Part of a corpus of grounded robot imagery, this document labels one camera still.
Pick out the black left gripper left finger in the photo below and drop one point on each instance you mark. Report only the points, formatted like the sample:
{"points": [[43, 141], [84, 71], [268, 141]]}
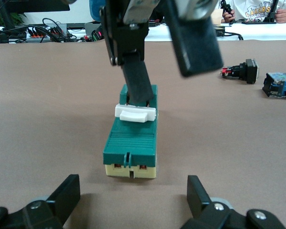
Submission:
{"points": [[62, 198]]}

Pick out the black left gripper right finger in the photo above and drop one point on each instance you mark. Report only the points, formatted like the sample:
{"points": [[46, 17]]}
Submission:
{"points": [[197, 195]]}

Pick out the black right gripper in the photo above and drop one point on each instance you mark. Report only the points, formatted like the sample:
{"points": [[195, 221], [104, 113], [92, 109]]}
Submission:
{"points": [[138, 12]]}

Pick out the green load switch cream base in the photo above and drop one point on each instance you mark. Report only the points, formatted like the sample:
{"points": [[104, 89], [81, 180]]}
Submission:
{"points": [[131, 143]]}

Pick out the black square pushbutton red terminals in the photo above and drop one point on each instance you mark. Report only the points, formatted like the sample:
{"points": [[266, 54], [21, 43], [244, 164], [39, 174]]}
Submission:
{"points": [[249, 71]]}

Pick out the silver electronics box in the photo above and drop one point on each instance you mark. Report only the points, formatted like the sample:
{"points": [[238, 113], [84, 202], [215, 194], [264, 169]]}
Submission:
{"points": [[90, 29]]}

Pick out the blue chair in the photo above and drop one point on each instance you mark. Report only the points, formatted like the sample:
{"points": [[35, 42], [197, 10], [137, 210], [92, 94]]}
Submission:
{"points": [[95, 9]]}

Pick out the person in white shirt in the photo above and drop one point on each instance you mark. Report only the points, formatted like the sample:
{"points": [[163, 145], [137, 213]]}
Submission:
{"points": [[252, 9]]}

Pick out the white background table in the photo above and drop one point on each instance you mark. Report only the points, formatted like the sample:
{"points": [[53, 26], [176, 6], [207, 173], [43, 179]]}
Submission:
{"points": [[264, 32]]}

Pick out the green pushbutton blue block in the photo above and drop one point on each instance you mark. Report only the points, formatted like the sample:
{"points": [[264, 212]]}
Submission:
{"points": [[280, 84]]}

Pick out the orange power strip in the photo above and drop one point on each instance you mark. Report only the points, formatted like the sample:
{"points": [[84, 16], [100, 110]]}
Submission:
{"points": [[38, 33]]}

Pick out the black computer monitor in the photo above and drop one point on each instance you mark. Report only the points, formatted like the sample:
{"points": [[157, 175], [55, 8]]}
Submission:
{"points": [[26, 4]]}

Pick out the green potted plant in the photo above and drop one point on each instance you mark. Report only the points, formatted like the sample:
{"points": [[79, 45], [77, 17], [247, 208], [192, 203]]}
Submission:
{"points": [[16, 17]]}

